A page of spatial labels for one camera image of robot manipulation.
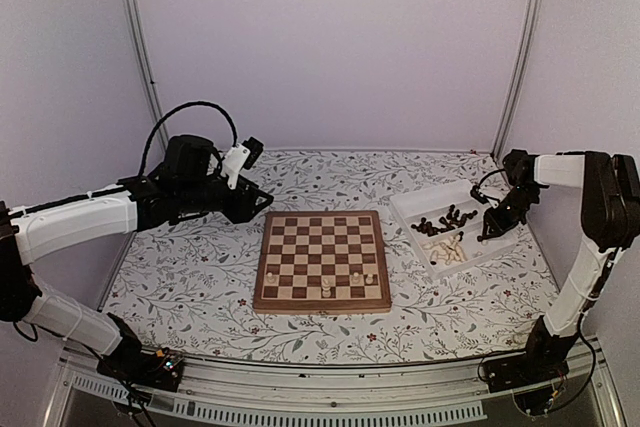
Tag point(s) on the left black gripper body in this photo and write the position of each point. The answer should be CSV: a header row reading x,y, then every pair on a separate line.
x,y
195,198

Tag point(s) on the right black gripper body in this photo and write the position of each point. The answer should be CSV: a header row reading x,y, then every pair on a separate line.
x,y
520,199

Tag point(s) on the wooden chess board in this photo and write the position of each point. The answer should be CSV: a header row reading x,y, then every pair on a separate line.
x,y
301,248

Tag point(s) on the white chess king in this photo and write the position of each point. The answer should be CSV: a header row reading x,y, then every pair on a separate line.
x,y
326,285

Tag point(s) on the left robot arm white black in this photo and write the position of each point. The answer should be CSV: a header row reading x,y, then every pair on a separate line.
x,y
78,229

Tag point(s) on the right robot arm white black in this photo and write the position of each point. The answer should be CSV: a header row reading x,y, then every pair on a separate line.
x,y
609,222

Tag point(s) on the pile of dark chess pieces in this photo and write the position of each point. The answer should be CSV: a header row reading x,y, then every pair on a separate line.
x,y
453,219

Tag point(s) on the pile of white chess pieces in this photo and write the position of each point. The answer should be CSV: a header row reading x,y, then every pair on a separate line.
x,y
446,251

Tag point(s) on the white divided tray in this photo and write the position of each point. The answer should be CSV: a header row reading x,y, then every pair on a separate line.
x,y
432,203

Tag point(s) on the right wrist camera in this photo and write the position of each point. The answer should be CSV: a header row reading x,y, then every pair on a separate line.
x,y
478,195

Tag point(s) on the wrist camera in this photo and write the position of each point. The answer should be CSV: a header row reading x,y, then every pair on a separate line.
x,y
478,195
241,156

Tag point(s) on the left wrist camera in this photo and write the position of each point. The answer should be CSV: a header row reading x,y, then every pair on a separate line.
x,y
241,156

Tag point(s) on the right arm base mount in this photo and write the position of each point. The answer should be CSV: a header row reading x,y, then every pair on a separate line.
x,y
544,382

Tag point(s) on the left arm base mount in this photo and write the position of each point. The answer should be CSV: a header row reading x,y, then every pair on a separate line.
x,y
162,369

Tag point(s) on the front aluminium rail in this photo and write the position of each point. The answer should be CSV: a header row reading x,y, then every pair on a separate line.
x,y
223,392

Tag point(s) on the left aluminium frame post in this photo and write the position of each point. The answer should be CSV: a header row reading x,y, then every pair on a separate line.
x,y
133,18

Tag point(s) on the aluminium frame post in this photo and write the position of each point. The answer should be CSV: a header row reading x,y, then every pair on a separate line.
x,y
133,18
532,11

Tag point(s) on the right aluminium frame post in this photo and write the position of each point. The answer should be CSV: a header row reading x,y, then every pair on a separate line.
x,y
532,11

